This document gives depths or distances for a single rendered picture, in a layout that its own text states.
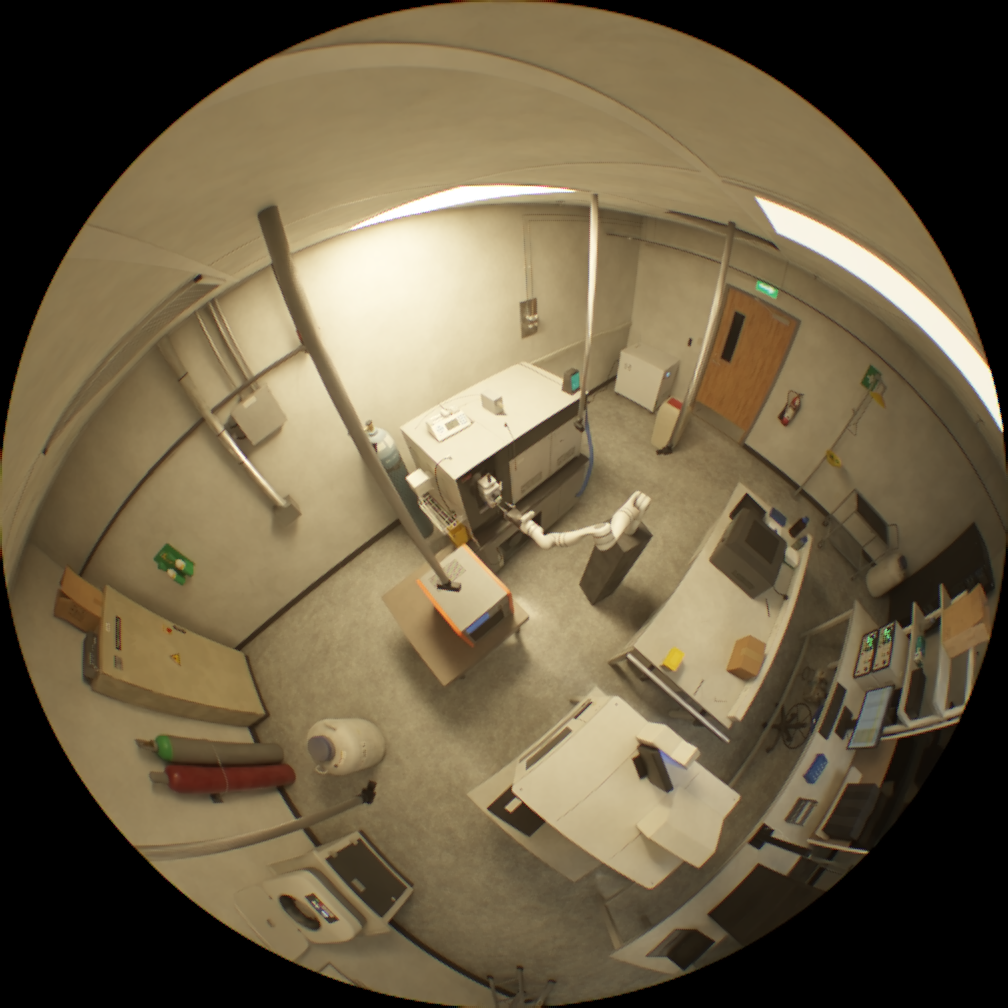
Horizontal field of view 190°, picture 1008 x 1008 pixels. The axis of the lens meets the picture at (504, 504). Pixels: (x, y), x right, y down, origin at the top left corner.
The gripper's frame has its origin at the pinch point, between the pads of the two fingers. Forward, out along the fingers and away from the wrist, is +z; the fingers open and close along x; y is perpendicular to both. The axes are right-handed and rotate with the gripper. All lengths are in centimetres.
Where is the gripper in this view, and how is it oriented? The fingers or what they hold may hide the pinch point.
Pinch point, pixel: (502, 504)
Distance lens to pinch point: 169.8
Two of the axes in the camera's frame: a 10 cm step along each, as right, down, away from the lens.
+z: -6.9, -4.9, 5.3
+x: 7.2, -4.1, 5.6
